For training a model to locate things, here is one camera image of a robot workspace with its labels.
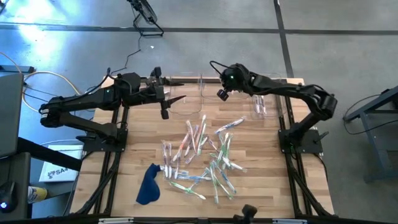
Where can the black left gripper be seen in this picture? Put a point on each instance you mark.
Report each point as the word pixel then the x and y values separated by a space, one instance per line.
pixel 155 91

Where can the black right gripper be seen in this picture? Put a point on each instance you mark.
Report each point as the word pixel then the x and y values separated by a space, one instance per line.
pixel 234 77

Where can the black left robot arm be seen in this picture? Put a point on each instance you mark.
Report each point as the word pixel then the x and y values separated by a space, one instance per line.
pixel 87 99

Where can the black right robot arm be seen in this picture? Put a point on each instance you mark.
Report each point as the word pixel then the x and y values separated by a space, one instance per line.
pixel 280 88

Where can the clear plastic bin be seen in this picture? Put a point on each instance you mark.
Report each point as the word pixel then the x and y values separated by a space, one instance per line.
pixel 208 90
pixel 273 109
pixel 186 105

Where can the black floor fan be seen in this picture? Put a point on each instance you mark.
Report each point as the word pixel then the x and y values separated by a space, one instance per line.
pixel 146 12

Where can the dark blue cloth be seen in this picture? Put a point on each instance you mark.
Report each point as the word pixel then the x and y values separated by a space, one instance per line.
pixel 147 189

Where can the white printed box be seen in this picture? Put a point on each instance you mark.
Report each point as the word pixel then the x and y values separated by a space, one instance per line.
pixel 60 169

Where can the black desk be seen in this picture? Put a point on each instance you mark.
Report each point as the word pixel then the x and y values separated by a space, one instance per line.
pixel 46 154

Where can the grey laptop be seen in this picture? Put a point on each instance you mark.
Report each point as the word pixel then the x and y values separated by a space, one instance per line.
pixel 11 115

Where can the yellow white can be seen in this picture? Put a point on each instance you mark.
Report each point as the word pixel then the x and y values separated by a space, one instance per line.
pixel 37 194

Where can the black computer mouse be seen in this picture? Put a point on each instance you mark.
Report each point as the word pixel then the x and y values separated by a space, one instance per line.
pixel 7 197

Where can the grey metal desk frame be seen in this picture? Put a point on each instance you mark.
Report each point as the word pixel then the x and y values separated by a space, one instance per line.
pixel 373 102

